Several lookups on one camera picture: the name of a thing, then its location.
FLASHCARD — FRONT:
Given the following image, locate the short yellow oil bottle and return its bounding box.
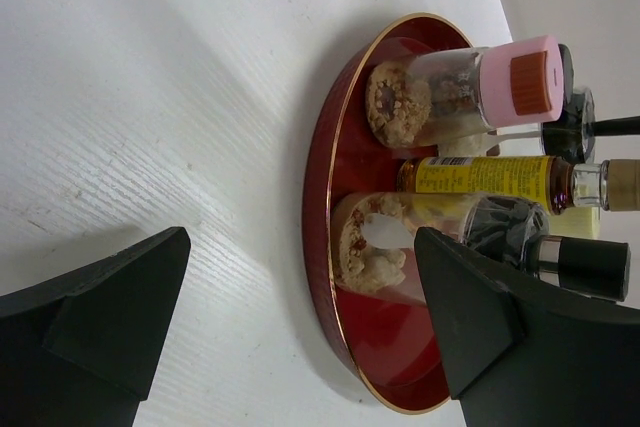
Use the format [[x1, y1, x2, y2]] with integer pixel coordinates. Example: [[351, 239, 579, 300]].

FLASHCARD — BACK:
[[396, 156, 639, 215]]

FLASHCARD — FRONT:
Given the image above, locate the cream cap salt shaker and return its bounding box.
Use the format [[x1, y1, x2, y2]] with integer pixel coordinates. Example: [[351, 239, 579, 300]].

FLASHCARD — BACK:
[[549, 207, 601, 239]]

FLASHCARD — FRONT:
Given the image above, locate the pink cap spice jar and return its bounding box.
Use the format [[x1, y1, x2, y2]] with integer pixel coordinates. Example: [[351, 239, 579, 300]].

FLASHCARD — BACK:
[[365, 36, 564, 149]]

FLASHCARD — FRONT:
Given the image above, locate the red round lacquer tray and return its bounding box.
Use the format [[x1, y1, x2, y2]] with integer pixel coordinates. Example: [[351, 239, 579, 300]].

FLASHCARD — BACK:
[[302, 13, 470, 415]]

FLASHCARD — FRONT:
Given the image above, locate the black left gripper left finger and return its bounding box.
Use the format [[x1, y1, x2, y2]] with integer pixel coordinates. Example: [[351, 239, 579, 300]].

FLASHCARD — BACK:
[[1, 227, 190, 426]]

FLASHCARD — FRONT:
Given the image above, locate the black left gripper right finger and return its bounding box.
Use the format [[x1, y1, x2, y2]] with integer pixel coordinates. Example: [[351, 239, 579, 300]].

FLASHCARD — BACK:
[[414, 228, 639, 427]]

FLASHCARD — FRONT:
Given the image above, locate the black cap pepper grinder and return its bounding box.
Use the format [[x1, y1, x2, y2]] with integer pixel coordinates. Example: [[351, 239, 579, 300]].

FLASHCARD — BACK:
[[437, 87, 639, 164]]

